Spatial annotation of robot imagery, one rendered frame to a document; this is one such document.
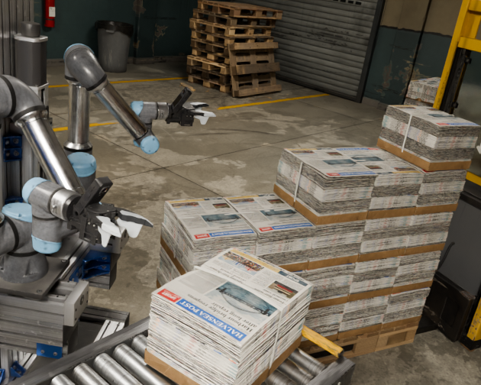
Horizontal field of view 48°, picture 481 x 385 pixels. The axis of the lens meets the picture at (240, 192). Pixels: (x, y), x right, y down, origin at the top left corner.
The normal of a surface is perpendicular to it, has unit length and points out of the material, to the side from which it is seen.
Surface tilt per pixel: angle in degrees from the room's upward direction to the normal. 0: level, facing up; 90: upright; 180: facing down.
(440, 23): 90
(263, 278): 4
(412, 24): 90
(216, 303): 3
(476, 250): 90
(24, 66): 90
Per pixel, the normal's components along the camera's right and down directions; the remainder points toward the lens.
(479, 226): -0.89, 0.06
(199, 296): 0.16, -0.91
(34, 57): 0.63, 0.38
